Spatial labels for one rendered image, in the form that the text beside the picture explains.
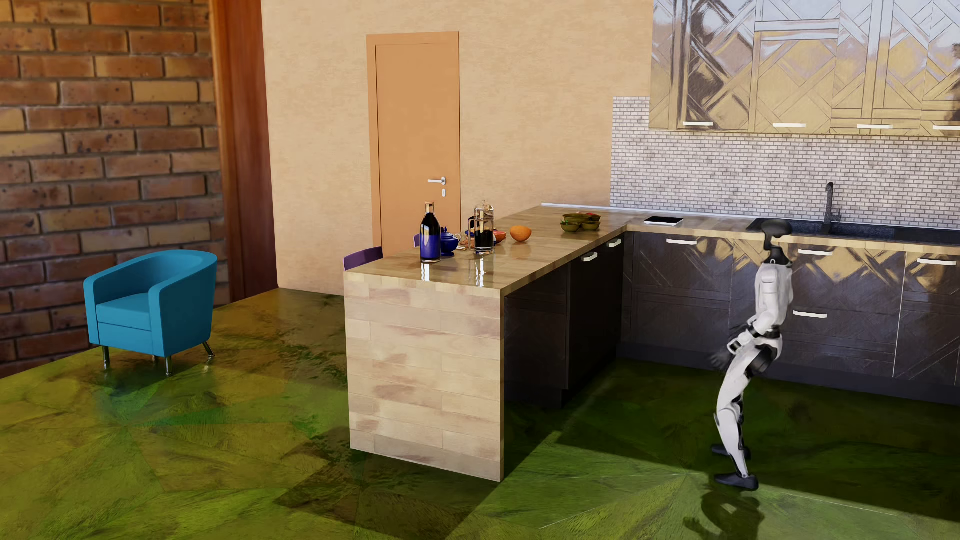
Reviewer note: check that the glass french press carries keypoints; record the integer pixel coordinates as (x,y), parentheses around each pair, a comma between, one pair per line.
(483,229)

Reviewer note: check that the blue teapot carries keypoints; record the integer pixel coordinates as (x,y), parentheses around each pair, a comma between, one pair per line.
(448,242)

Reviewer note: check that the orange fruit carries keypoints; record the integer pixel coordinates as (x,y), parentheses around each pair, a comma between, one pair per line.
(520,233)

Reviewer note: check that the dark blue glass bottle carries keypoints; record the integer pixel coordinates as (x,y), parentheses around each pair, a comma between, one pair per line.
(430,236)

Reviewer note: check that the wooden kitchen counter island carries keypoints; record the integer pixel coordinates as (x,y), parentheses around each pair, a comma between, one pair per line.
(427,367)

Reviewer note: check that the green bowls stack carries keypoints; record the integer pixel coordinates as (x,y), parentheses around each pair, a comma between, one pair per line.
(580,221)

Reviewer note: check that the purple chair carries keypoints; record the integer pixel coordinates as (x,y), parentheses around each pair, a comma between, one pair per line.
(362,258)

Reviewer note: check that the orange wooden door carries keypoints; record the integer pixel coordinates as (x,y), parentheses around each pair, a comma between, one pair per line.
(417,139)

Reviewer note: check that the white humanoid robot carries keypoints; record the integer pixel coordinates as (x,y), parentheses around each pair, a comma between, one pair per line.
(770,300)

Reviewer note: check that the blue armchair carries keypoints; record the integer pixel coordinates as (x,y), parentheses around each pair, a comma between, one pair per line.
(154,304)

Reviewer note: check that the black kitchen faucet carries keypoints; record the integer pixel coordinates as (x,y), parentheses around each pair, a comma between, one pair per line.
(829,206)

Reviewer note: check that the dark lower kitchen cabinets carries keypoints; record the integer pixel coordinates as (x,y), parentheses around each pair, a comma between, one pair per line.
(840,311)

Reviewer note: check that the metallic upper kitchen cabinets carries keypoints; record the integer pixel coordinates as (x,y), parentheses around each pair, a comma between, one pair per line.
(806,64)

